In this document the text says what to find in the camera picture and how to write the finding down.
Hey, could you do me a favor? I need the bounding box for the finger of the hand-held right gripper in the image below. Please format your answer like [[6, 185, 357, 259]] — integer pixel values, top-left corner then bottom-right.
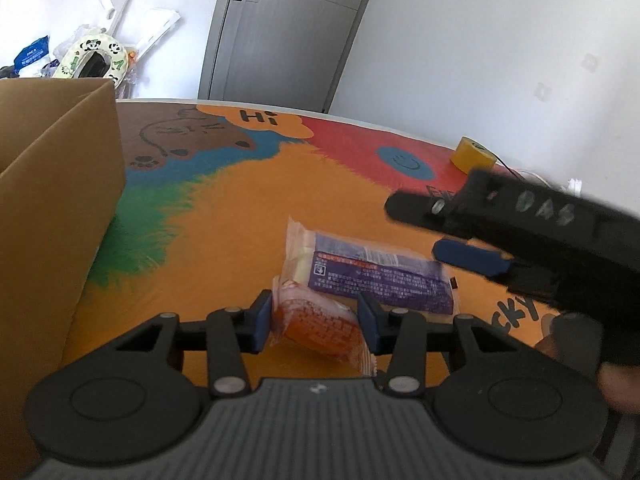
[[384, 190, 471, 236], [432, 237, 516, 277]]

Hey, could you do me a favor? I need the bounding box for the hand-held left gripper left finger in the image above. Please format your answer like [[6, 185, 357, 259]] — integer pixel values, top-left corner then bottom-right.
[[97, 290, 275, 400]]

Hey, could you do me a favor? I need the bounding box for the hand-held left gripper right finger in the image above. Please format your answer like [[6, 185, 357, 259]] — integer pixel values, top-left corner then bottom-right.
[[356, 291, 526, 398]]

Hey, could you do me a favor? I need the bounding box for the purple snack packet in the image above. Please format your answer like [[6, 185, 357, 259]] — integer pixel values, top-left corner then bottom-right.
[[280, 216, 460, 317]]

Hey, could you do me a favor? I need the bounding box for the orange snack packet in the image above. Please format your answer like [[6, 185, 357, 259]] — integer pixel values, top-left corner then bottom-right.
[[270, 275, 376, 377]]

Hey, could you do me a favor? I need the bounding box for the large cardboard box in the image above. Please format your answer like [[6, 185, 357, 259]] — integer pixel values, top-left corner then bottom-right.
[[0, 77, 126, 476]]

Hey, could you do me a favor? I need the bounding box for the person's right hand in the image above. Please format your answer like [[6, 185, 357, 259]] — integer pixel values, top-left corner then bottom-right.
[[534, 312, 640, 413]]

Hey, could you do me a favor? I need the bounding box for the yellow tape roll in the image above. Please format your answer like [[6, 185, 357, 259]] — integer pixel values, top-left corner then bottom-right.
[[449, 136, 496, 175]]

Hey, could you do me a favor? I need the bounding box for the colourful printed table mat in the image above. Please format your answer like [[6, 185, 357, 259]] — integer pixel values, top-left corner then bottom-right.
[[62, 97, 616, 391]]

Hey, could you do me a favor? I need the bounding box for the grey door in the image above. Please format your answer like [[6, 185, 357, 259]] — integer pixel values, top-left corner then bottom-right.
[[197, 0, 385, 113]]

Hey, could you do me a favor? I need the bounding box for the short white plastic board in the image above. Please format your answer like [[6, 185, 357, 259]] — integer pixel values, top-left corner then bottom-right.
[[135, 7, 181, 56]]

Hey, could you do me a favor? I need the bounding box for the panda print toilet seat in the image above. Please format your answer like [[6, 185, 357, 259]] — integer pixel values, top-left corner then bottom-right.
[[54, 34, 130, 83]]

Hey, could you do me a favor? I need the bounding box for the blue plastic bag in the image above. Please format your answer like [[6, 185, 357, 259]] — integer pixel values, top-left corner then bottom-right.
[[14, 35, 51, 68]]

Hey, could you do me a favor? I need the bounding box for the black cable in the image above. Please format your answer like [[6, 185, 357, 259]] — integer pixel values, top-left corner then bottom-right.
[[492, 152, 551, 186]]

